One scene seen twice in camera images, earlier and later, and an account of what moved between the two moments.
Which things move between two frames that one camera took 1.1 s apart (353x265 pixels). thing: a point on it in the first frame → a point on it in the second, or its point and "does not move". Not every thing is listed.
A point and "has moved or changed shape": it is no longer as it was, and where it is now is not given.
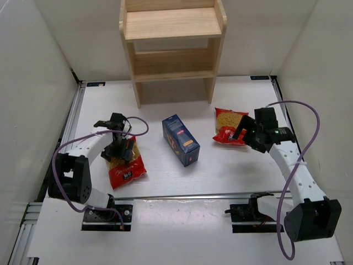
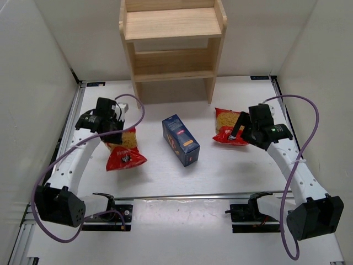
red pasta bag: (120, 171) has moved or changed shape
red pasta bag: (226, 123) does not move
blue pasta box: (180, 140) does not move
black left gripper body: (117, 150) → (112, 137)
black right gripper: (249, 132) does not move
